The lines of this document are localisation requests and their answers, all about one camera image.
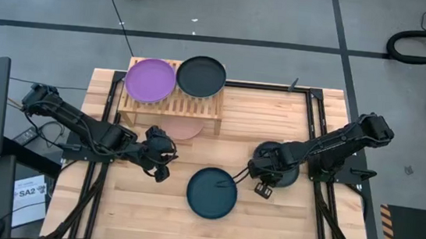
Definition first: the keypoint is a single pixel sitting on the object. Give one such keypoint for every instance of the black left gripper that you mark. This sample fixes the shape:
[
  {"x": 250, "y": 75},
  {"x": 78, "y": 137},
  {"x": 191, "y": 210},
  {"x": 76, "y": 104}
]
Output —
[{"x": 159, "y": 147}]

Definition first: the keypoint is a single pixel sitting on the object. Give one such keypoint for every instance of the black plate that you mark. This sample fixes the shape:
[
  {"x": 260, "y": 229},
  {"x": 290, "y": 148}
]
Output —
[{"x": 201, "y": 76}]

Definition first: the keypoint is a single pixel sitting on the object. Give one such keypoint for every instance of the purple plate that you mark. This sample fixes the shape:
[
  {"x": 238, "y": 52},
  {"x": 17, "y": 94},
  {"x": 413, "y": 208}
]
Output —
[{"x": 150, "y": 80}]

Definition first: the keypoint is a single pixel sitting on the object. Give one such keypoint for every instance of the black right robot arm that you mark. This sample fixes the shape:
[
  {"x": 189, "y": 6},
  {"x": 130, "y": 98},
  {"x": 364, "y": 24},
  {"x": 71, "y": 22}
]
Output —
[{"x": 332, "y": 146}]

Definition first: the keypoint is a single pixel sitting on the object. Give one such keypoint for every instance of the black metal table frame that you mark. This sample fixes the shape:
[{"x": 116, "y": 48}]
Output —
[{"x": 263, "y": 87}]

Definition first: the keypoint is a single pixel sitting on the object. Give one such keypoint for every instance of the pink plate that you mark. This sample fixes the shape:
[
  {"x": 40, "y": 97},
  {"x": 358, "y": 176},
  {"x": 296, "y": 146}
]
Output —
[{"x": 182, "y": 129}]

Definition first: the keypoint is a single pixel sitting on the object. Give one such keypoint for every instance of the small black lever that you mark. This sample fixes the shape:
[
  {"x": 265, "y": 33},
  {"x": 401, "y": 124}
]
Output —
[{"x": 293, "y": 85}]

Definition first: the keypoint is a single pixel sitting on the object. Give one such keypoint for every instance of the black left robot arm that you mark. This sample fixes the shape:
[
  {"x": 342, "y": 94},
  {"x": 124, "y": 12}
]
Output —
[{"x": 75, "y": 122}]

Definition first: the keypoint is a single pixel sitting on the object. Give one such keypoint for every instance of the wooden slatted shelf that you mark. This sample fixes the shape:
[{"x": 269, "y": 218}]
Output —
[{"x": 182, "y": 108}]

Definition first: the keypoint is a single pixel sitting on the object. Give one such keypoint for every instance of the black power adapter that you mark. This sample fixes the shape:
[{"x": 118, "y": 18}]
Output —
[{"x": 27, "y": 136}]

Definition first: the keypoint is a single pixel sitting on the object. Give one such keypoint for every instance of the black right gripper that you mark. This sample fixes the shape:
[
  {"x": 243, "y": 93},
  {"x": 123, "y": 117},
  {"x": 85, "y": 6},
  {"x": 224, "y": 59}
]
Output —
[{"x": 269, "y": 170}]

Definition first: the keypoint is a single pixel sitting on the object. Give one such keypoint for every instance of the dark grey plate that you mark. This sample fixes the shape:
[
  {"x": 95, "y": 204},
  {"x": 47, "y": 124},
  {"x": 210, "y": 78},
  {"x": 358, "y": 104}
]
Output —
[{"x": 290, "y": 178}]

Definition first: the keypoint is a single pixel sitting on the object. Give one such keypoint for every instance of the dark teal plate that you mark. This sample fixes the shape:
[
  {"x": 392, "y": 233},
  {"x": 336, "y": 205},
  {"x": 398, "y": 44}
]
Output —
[{"x": 205, "y": 201}]

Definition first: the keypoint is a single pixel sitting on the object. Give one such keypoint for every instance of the white printed paper sheet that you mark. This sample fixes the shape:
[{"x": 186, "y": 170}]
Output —
[{"x": 28, "y": 203}]

